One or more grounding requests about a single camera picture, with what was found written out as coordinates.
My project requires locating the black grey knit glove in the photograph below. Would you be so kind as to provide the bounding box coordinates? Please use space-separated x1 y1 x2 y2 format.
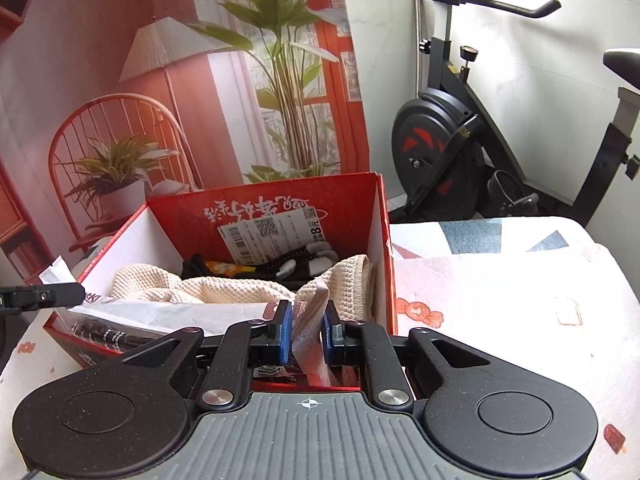
182 245 338 281

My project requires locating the black exercise bike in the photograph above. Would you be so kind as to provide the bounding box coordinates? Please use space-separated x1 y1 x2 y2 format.
370 0 640 228

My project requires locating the red strawberry print cardboard box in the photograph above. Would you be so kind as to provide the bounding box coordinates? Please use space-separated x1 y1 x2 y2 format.
42 172 398 393

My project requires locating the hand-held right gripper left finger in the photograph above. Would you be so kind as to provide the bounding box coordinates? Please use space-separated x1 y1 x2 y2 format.
122 300 296 413

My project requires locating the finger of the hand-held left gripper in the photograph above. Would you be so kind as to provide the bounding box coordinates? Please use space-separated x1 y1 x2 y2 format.
0 283 85 311

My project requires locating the white printed tablecloth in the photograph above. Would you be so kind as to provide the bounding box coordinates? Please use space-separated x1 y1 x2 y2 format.
0 215 640 480

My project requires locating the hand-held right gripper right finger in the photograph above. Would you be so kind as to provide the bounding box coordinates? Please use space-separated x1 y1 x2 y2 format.
320 301 493 413

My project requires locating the printed room scene wall backdrop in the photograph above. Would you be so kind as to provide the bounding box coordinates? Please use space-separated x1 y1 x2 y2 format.
0 0 371 281

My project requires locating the cream knit cloth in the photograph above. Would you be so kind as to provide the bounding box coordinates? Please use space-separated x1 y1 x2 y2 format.
111 254 376 322

